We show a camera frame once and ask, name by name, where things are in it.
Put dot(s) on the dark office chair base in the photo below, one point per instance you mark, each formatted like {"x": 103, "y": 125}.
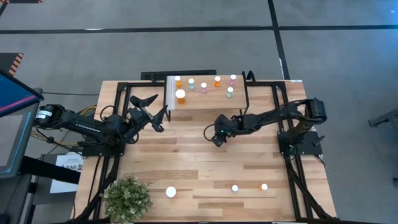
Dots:
{"x": 385, "y": 117}

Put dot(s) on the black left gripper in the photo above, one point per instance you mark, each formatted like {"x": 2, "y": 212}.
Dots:
{"x": 136, "y": 119}

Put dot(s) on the black metal table frame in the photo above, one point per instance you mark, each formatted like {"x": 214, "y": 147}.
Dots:
{"x": 143, "y": 83}

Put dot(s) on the wooden shelf with black legs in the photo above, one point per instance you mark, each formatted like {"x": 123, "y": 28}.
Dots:
{"x": 211, "y": 101}

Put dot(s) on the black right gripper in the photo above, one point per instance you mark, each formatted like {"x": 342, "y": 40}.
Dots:
{"x": 227, "y": 126}

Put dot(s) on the large orange pill bottle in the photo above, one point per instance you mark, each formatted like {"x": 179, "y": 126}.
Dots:
{"x": 170, "y": 191}
{"x": 180, "y": 94}

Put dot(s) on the black monitor stand beam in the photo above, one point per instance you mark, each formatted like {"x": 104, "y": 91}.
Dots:
{"x": 49, "y": 169}

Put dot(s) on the pink pill bottle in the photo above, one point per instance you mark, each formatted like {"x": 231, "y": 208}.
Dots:
{"x": 233, "y": 77}
{"x": 203, "y": 86}

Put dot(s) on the black orange striped board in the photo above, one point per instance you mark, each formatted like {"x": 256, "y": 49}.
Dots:
{"x": 9, "y": 62}

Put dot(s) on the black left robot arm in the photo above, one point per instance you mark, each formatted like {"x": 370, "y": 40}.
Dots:
{"x": 81, "y": 124}

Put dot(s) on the teal pill bottle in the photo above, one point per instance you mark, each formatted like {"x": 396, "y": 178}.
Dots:
{"x": 234, "y": 188}
{"x": 191, "y": 82}
{"x": 229, "y": 90}

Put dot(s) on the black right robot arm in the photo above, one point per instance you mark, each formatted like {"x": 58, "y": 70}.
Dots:
{"x": 273, "y": 116}

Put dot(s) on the small orange pill bottle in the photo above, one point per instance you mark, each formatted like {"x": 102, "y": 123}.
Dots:
{"x": 217, "y": 80}
{"x": 178, "y": 82}
{"x": 264, "y": 186}

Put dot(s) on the blue screen monitor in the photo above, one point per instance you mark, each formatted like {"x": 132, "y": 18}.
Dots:
{"x": 15, "y": 93}

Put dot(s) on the black rectangular bar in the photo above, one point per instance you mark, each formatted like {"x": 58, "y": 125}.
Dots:
{"x": 178, "y": 74}

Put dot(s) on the grey panel with teal edge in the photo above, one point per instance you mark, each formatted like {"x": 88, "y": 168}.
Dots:
{"x": 12, "y": 143}

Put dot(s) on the green artificial potted plant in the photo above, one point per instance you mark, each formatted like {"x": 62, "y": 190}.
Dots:
{"x": 127, "y": 199}

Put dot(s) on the white printed paper sheet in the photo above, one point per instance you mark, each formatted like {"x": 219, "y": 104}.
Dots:
{"x": 70, "y": 161}

